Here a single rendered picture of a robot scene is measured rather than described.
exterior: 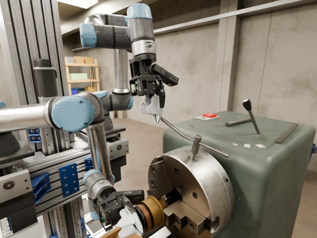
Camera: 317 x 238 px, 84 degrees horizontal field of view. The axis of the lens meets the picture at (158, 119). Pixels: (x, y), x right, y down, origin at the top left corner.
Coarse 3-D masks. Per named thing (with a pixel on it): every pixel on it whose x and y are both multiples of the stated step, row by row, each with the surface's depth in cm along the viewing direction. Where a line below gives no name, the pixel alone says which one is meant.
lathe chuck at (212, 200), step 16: (176, 160) 57; (176, 176) 58; (192, 176) 52; (208, 176) 53; (176, 192) 68; (192, 192) 53; (208, 192) 50; (224, 192) 53; (208, 208) 49; (224, 208) 52; (224, 224) 54
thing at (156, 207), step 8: (144, 200) 55; (152, 200) 54; (160, 200) 56; (136, 208) 52; (144, 208) 52; (152, 208) 52; (160, 208) 53; (144, 216) 50; (152, 216) 51; (160, 216) 52; (144, 224) 50; (152, 224) 51; (160, 224) 54; (144, 232) 51
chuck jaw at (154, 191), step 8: (160, 160) 64; (152, 168) 61; (160, 168) 60; (160, 176) 59; (168, 176) 61; (152, 184) 59; (160, 184) 58; (168, 184) 60; (152, 192) 56; (160, 192) 57; (168, 192) 59
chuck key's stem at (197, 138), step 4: (196, 136) 53; (200, 136) 53; (196, 140) 53; (200, 140) 53; (192, 144) 55; (196, 144) 54; (192, 148) 55; (196, 148) 54; (192, 152) 55; (196, 152) 55; (192, 156) 56; (192, 160) 57
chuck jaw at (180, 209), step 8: (168, 208) 54; (176, 208) 54; (184, 208) 54; (192, 208) 54; (168, 216) 51; (176, 216) 51; (184, 216) 51; (192, 216) 51; (200, 216) 51; (168, 224) 52; (176, 224) 52; (184, 224) 52; (192, 224) 50; (200, 224) 49; (208, 224) 50; (216, 224) 52; (192, 232) 50; (200, 232) 49
